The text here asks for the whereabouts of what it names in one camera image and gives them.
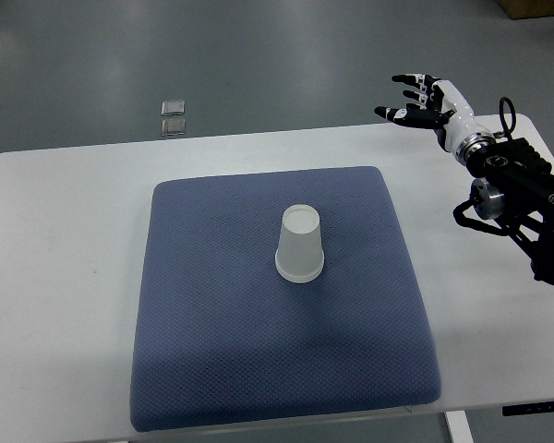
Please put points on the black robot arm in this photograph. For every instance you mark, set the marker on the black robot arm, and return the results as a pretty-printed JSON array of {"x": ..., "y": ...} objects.
[{"x": 512, "y": 194}]

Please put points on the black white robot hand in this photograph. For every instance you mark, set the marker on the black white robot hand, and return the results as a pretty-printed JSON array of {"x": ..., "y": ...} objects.
[{"x": 436, "y": 105}]

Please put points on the lower metal floor plate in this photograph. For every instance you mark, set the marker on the lower metal floor plate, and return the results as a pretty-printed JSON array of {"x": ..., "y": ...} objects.
[{"x": 173, "y": 127}]

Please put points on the black table control panel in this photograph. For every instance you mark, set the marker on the black table control panel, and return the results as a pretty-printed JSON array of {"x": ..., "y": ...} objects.
[{"x": 528, "y": 409}]

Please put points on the white table leg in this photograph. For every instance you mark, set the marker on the white table leg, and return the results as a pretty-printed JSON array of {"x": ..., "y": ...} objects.
[{"x": 458, "y": 427}]

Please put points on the brown cardboard box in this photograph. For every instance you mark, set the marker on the brown cardboard box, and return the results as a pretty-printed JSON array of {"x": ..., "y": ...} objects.
[{"x": 524, "y": 9}]

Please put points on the metal floor plate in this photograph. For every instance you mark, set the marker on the metal floor plate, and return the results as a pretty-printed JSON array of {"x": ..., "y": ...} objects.
[
  {"x": 173, "y": 127},
  {"x": 173, "y": 107}
]

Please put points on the blue fabric cushion mat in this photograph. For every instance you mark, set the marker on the blue fabric cushion mat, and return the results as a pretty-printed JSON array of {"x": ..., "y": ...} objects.
[{"x": 222, "y": 338}]

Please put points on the white paper cup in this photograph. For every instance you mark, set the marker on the white paper cup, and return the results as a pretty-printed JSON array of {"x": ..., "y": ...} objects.
[
  {"x": 300, "y": 248},
  {"x": 299, "y": 278}
]

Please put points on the upper metal floor plate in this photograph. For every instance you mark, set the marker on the upper metal floor plate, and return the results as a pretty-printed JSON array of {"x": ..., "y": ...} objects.
[{"x": 173, "y": 107}]

